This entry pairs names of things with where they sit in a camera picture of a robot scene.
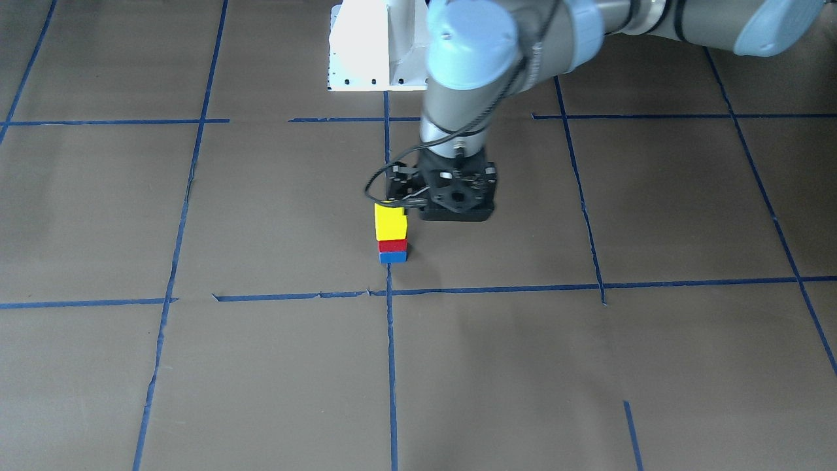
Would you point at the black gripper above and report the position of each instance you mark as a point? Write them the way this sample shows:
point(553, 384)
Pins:
point(394, 187)

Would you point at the yellow wooden block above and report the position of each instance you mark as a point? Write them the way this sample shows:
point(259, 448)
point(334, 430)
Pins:
point(390, 223)

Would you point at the red wooden block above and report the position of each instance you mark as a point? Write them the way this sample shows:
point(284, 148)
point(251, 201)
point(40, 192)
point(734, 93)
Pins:
point(393, 245)

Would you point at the blue wooden block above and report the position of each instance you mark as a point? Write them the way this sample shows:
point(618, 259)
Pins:
point(393, 257)

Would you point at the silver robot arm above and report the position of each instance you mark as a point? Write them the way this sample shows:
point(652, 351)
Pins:
point(483, 52)

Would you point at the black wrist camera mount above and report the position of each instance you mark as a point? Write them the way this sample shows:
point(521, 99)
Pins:
point(457, 189)

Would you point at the white camera pole base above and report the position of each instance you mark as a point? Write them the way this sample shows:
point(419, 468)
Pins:
point(377, 46)

